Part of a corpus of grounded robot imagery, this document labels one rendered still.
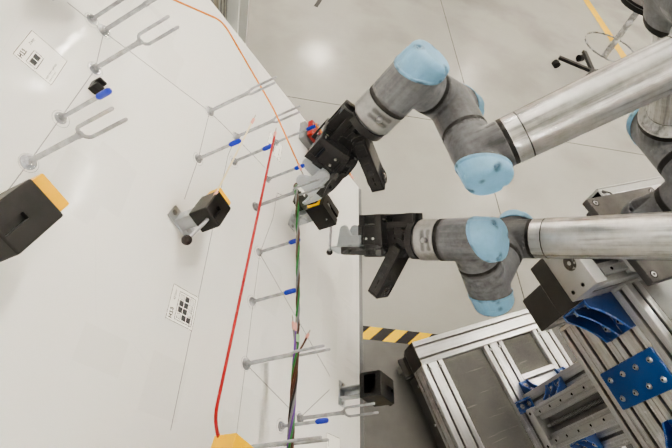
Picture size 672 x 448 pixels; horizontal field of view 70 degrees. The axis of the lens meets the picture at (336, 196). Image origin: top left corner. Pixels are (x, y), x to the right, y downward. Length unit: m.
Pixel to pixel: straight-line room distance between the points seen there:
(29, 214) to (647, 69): 0.74
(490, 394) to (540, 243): 1.13
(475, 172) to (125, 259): 0.48
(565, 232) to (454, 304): 1.47
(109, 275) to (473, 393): 1.55
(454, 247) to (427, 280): 1.53
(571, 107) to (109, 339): 0.66
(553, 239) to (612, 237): 0.09
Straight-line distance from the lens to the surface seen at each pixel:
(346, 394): 1.02
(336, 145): 0.82
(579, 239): 0.92
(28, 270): 0.57
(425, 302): 2.29
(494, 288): 0.88
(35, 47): 0.68
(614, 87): 0.77
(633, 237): 0.89
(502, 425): 1.98
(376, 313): 2.18
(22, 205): 0.47
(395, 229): 0.91
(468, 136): 0.75
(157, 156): 0.73
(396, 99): 0.76
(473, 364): 2.00
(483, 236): 0.81
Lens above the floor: 1.88
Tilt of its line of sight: 49 degrees down
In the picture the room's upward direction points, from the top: 18 degrees clockwise
